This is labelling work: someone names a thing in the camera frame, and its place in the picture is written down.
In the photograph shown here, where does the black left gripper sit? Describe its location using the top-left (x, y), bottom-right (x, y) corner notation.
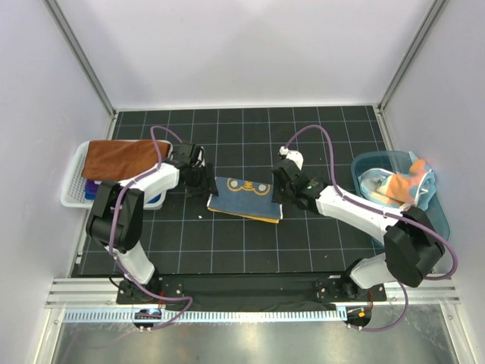
top-left (184, 162), bottom-right (218, 199)

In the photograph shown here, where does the yellow and blue cat towel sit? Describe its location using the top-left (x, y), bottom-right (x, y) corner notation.
top-left (207, 177), bottom-right (283, 224)

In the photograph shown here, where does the brown towel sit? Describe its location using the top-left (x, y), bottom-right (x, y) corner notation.
top-left (82, 140), bottom-right (158, 181)

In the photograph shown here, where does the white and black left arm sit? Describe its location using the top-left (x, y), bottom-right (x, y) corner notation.
top-left (86, 141), bottom-right (218, 303)

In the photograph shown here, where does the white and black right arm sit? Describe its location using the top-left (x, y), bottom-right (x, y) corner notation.
top-left (272, 158), bottom-right (445, 300)

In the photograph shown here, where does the purple folded towel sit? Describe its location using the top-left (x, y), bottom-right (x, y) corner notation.
top-left (84, 180), bottom-right (99, 199)

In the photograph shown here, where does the blue folded towel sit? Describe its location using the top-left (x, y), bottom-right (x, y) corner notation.
top-left (85, 192), bottom-right (163, 204)

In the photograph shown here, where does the blue plastic basin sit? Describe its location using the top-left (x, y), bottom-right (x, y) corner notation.
top-left (351, 151), bottom-right (450, 239)

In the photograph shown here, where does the multicolour striped towel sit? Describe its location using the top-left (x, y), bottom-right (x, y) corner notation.
top-left (355, 151), bottom-right (437, 210)

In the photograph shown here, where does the white plastic basket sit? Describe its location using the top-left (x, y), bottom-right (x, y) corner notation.
top-left (61, 140), bottom-right (175, 210)

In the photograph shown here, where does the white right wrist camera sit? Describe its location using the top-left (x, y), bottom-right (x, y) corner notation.
top-left (278, 146), bottom-right (304, 170)

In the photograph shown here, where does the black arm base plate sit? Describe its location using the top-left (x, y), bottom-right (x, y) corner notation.
top-left (117, 272), bottom-right (386, 328)

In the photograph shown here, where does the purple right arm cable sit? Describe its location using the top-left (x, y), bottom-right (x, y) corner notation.
top-left (286, 124), bottom-right (458, 333)

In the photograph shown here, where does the aluminium frame rail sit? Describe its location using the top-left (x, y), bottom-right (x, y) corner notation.
top-left (45, 278), bottom-right (461, 309)

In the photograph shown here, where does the white slotted cable duct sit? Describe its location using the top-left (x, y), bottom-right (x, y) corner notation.
top-left (63, 306), bottom-right (347, 325)

